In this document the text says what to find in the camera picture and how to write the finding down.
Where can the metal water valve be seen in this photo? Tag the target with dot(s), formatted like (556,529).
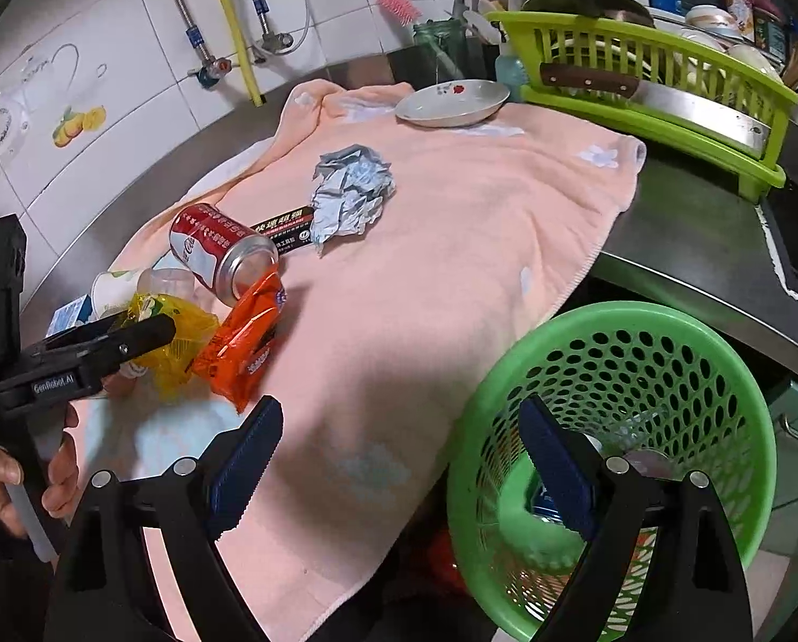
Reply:
(273,43)

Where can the red plastic object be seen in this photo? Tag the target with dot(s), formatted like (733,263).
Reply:
(439,565)

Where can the green plastic basket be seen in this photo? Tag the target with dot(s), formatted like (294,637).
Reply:
(639,334)

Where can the white ceramic bowl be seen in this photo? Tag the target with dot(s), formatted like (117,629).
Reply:
(710,20)
(753,60)

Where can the green glass jar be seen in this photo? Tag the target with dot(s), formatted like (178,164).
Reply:
(432,40)

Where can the white floral plate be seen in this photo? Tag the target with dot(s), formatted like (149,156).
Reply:
(452,107)

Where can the orange fruit wall sticker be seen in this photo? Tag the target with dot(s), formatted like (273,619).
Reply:
(77,126)

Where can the clear plastic cup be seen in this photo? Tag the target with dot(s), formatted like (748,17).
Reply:
(168,281)

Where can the blue white milk carton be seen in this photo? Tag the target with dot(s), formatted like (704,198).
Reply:
(71,314)

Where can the person's left hand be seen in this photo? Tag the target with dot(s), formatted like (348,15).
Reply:
(64,448)

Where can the green dish rack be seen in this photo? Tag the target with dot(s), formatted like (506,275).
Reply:
(639,127)

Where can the red seasoning bag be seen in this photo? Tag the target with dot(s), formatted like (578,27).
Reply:
(740,10)

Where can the water valve with red knob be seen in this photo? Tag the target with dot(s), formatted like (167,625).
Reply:
(210,72)

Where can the black battery pack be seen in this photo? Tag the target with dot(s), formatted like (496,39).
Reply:
(285,227)

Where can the red soda can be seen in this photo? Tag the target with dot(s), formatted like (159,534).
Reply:
(205,241)

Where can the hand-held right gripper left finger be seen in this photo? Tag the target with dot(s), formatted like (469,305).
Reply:
(245,468)

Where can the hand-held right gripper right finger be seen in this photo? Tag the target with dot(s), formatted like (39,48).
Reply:
(559,468)

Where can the pink towel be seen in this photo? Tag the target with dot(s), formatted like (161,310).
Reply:
(439,247)

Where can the teal dish soap bottle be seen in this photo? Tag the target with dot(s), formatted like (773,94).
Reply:
(509,70)

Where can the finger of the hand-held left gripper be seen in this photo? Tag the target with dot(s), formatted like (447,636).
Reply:
(138,338)

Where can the white paper cup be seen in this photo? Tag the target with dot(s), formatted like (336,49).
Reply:
(111,291)

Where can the pink bottle brush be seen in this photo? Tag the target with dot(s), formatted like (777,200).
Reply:
(399,5)

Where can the orange snack packet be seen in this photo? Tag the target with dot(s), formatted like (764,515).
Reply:
(238,341)

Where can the crumpled grey paper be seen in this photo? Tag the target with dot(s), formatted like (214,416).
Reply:
(352,194)

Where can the yellow plastic bag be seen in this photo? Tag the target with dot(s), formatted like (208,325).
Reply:
(184,341)

